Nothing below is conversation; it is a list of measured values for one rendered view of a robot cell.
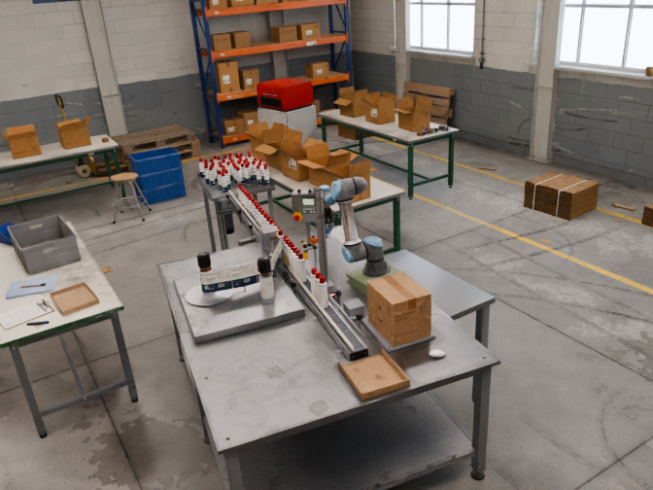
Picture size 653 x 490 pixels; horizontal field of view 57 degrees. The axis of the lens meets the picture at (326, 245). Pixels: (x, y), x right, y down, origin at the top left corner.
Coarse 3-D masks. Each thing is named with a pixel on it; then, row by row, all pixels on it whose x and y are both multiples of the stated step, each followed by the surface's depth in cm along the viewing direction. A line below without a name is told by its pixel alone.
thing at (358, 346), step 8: (296, 280) 397; (328, 304) 366; (320, 312) 359; (328, 312) 357; (336, 320) 349; (344, 328) 341; (352, 336) 332; (352, 344) 325; (360, 344) 325; (352, 352) 319
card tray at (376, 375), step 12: (372, 360) 319; (384, 360) 319; (348, 372) 311; (360, 372) 310; (372, 372) 309; (384, 372) 309; (396, 372) 308; (360, 384) 301; (372, 384) 301; (384, 384) 300; (396, 384) 295; (408, 384) 298; (360, 396) 293; (372, 396) 292
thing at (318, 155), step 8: (320, 144) 603; (312, 152) 599; (320, 152) 603; (328, 152) 608; (336, 152) 609; (344, 152) 603; (304, 160) 592; (312, 160) 600; (320, 160) 605; (328, 160) 566; (336, 160) 572; (344, 160) 578; (312, 168) 594; (320, 168) 581; (328, 168) 572; (312, 176) 598; (320, 176) 586; (312, 184) 603; (320, 184) 590
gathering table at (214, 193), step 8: (200, 176) 616; (200, 184) 601; (232, 184) 589; (256, 184) 584; (272, 184) 580; (208, 192) 564; (216, 192) 568; (232, 192) 565; (256, 192) 569; (216, 200) 557; (256, 200) 642; (272, 200) 581; (208, 208) 625; (216, 208) 563; (272, 208) 584; (208, 216) 628; (272, 216) 587; (208, 224) 632
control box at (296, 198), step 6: (294, 192) 376; (306, 192) 375; (312, 192) 374; (294, 198) 376; (300, 198) 375; (294, 204) 377; (300, 204) 376; (294, 210) 379; (300, 210) 378; (300, 216) 380; (306, 216) 379; (312, 216) 378
